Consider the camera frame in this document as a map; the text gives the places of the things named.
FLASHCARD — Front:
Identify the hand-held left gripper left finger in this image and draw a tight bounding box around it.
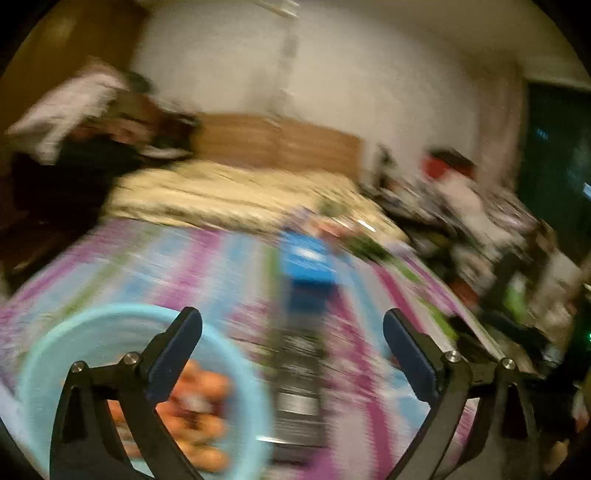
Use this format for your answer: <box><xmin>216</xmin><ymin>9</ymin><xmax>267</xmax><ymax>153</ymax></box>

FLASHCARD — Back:
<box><xmin>48</xmin><ymin>306</ymin><xmax>204</xmax><ymax>480</ymax></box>

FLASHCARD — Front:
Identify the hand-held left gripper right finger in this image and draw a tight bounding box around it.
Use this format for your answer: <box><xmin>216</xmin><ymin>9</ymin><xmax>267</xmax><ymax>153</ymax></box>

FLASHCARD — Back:
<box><xmin>382</xmin><ymin>308</ymin><xmax>541</xmax><ymax>480</ymax></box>

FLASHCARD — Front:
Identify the heap of orange round produce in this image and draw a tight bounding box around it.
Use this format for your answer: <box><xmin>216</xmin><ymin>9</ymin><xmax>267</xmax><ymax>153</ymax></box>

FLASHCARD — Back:
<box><xmin>106</xmin><ymin>360</ymin><xmax>232</xmax><ymax>474</ymax></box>

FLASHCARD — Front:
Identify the light blue plastic bowl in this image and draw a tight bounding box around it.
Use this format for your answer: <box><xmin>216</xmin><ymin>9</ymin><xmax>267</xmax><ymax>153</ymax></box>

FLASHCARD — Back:
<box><xmin>18</xmin><ymin>305</ymin><xmax>278</xmax><ymax>480</ymax></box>

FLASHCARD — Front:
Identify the striped floral bedsheet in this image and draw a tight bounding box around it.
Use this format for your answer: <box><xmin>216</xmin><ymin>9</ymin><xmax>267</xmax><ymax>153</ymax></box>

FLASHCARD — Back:
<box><xmin>0</xmin><ymin>217</ymin><xmax>504</xmax><ymax>480</ymax></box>

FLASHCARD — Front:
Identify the dark striped flat object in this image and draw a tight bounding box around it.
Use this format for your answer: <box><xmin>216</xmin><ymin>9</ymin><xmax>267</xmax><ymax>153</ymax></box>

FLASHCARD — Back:
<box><xmin>271</xmin><ymin>284</ymin><xmax>334</xmax><ymax>450</ymax></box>

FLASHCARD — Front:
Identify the blue box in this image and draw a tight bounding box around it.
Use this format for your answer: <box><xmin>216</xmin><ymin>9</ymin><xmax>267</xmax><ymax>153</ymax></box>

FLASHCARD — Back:
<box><xmin>279</xmin><ymin>231</ymin><xmax>339</xmax><ymax>284</ymax></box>

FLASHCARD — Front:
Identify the pile of clothes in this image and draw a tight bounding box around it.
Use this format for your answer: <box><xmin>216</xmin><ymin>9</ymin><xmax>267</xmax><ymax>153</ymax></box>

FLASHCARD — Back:
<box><xmin>369</xmin><ymin>148</ymin><xmax>591</xmax><ymax>370</ymax></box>

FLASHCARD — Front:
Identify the cream patterned pillow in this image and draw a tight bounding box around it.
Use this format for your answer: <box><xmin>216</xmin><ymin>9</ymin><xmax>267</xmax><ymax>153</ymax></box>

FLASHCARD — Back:
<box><xmin>108</xmin><ymin>161</ymin><xmax>407</xmax><ymax>241</ymax></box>

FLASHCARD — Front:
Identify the red object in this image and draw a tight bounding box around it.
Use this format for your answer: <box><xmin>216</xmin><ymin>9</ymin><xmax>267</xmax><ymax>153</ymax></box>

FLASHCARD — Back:
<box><xmin>422</xmin><ymin>150</ymin><xmax>476</xmax><ymax>178</ymax></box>

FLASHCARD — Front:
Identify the dark window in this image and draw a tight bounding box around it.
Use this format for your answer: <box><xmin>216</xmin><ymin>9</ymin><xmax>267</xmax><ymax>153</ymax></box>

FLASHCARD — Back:
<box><xmin>522</xmin><ymin>78</ymin><xmax>591</xmax><ymax>287</ymax></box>

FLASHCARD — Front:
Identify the wooden headboard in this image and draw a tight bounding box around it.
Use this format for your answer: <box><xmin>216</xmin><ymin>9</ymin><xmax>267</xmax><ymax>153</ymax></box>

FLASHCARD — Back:
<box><xmin>194</xmin><ymin>113</ymin><xmax>363</xmax><ymax>178</ymax></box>

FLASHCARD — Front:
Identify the white cloth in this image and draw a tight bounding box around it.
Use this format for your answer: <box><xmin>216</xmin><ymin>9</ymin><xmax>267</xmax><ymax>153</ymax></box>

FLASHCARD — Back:
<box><xmin>7</xmin><ymin>69</ymin><xmax>130</xmax><ymax>162</ymax></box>

